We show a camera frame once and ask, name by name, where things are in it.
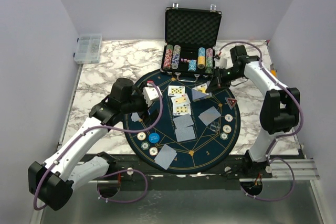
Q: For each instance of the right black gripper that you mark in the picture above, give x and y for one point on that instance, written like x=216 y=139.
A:
x=217 y=81

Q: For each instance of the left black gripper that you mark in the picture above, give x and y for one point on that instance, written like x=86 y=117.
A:
x=147 y=117

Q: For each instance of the playing card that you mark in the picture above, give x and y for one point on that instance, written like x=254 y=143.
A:
x=135 y=117
x=210 y=115
x=165 y=156

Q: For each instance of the red triangular card marker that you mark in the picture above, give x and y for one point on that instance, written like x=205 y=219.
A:
x=231 y=102

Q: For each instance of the blue playing card box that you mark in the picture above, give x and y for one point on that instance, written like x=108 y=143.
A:
x=199 y=92

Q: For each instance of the eight of clubs card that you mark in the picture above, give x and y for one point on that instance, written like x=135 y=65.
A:
x=175 y=90

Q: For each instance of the blue small blind button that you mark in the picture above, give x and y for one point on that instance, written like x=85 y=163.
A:
x=154 y=138

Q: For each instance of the red white poker chip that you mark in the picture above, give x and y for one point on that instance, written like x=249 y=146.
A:
x=228 y=117

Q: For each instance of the green white chip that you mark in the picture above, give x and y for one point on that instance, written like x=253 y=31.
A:
x=145 y=145

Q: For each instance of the two of hearts card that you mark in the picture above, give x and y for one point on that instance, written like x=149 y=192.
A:
x=180 y=99

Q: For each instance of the clear dealer button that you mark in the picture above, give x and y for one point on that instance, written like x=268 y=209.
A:
x=215 y=127

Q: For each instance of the face-down board card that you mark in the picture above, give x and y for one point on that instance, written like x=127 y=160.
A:
x=185 y=134
x=183 y=121

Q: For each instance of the yellow white poker chip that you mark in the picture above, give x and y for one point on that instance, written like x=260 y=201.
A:
x=227 y=129

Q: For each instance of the green poker chip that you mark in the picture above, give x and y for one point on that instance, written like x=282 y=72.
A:
x=224 y=136

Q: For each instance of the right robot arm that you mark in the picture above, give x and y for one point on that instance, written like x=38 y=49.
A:
x=280 y=111

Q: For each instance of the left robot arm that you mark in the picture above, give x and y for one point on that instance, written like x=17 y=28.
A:
x=53 y=181

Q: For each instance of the pink green chip stack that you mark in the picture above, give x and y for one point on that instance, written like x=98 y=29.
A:
x=209 y=60

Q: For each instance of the yellow chip stack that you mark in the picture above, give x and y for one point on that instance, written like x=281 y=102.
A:
x=201 y=58

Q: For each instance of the light blue chip stack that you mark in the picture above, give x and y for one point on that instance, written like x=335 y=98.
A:
x=192 y=65

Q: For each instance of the orange utility knife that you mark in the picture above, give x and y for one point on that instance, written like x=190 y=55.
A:
x=273 y=70

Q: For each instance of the blue grey chip stack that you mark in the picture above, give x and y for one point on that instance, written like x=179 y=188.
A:
x=176 y=57

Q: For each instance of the black aluminium chip case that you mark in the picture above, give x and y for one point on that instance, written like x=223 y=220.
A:
x=191 y=29

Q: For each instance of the round blue poker mat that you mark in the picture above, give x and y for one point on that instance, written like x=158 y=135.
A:
x=194 y=155

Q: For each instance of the red white chip stack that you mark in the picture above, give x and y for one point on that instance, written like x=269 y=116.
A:
x=168 y=57

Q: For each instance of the clear plastic organizer box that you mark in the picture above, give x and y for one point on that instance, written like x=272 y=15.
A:
x=88 y=49

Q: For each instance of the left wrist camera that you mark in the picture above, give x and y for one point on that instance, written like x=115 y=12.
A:
x=150 y=93

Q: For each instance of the black mounting base rail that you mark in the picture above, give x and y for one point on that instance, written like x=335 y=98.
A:
x=224 y=175

